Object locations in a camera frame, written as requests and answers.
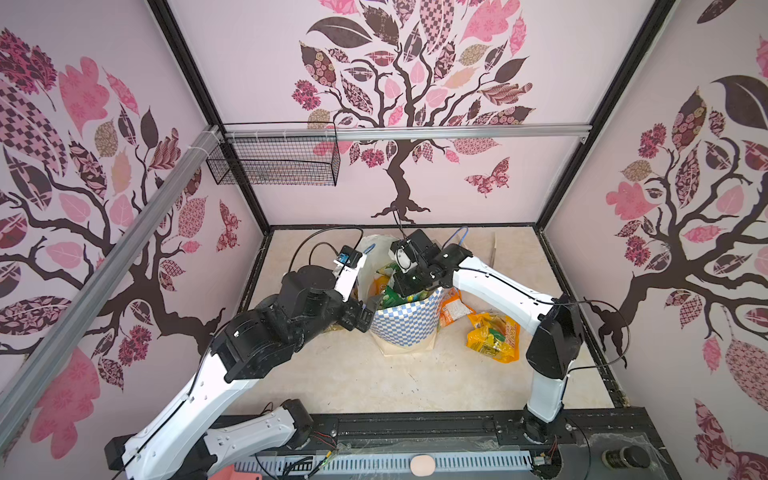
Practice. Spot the white vented cable duct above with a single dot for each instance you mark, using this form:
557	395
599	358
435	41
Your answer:
347	465

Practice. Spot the red object bottom edge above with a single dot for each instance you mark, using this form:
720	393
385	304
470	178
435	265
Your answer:
230	473

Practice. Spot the beige oval sticker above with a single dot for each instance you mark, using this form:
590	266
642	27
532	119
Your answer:
423	465

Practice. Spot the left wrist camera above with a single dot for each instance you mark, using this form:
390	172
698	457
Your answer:
349	263

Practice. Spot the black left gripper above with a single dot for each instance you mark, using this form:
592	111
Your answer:
348	318

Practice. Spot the aluminium rail left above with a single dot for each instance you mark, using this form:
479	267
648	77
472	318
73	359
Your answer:
38	371

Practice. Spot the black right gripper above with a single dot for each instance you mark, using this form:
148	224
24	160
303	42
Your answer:
410	282

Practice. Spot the aluminium rail back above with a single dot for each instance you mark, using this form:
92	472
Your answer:
416	133

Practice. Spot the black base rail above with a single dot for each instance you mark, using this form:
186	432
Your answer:
594	442

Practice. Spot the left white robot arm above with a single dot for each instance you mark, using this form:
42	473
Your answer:
184	441

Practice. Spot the orange snack bag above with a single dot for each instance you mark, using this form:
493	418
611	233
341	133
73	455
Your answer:
452	308

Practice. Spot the green yellow fox candy bag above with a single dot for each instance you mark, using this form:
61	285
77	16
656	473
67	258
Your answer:
387	291

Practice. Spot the yellow snack bag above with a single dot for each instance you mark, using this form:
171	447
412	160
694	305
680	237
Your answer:
495	336

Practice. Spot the metal kitchen tongs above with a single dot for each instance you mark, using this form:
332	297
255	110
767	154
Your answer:
494	250

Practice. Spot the blue checkered paper bag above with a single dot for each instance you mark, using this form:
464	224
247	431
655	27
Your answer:
405	329

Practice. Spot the aluminium rail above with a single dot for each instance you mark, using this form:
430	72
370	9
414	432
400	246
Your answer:
416	133
38	371

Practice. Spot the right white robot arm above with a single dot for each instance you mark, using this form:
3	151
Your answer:
523	321

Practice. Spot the black wire basket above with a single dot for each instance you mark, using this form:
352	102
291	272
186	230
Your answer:
288	153

